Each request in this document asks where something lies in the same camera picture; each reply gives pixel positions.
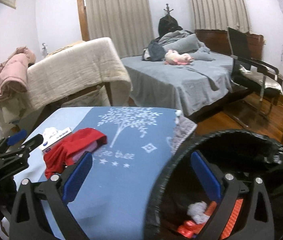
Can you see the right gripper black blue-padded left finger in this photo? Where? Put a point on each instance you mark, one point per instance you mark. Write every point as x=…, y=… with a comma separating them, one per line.
x=28, y=218

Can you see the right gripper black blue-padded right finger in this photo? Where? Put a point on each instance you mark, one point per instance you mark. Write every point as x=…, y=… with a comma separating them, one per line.
x=225, y=189

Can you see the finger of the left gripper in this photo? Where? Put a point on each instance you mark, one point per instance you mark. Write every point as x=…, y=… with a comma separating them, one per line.
x=26, y=147
x=12, y=140

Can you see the white blue paper box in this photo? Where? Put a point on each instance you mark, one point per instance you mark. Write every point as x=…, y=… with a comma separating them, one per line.
x=49, y=143

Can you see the red cloth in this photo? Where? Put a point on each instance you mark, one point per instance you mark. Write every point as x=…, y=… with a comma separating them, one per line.
x=69, y=150

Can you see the grey white sock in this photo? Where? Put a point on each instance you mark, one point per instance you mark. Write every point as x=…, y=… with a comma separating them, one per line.
x=197, y=212

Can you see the white tissue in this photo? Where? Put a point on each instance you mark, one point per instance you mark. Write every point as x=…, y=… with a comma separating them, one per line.
x=50, y=132

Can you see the black lined trash bin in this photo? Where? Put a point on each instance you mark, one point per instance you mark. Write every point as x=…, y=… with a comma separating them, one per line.
x=244, y=154

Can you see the pink puffer jacket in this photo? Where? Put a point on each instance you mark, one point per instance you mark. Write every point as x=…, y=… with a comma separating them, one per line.
x=13, y=72

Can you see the blue tree-print table cloth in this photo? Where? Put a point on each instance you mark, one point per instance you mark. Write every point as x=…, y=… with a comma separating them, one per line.
x=112, y=201

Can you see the beige blanket covered furniture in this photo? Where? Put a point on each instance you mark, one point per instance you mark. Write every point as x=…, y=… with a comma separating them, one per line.
x=67, y=72

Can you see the silver chair cushion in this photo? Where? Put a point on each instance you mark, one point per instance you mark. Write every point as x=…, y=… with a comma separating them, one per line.
x=261, y=79

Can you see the bed with grey sheet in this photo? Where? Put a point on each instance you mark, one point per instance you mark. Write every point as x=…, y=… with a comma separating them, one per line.
x=187, y=88

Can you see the dark clothes pile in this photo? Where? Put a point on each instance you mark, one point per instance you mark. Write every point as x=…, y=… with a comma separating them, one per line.
x=154, y=52

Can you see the left beige curtain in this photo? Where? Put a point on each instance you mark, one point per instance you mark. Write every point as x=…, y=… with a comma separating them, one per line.
x=127, y=23

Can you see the beige curtain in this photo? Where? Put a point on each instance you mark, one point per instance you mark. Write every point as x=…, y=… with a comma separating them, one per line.
x=220, y=15
x=127, y=23

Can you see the pink plush toy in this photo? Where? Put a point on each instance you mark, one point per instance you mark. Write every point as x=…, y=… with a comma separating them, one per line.
x=172, y=57

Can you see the coat rack with black bag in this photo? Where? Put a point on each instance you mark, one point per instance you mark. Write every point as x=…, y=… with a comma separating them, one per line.
x=167, y=23

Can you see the grey rolled duvet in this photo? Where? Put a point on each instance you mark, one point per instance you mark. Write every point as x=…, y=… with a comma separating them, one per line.
x=184, y=42

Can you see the right beige curtain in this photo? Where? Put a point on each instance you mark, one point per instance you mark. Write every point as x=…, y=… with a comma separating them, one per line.
x=220, y=15

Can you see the black metal frame chair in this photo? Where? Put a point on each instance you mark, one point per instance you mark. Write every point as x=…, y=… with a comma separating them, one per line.
x=244, y=113

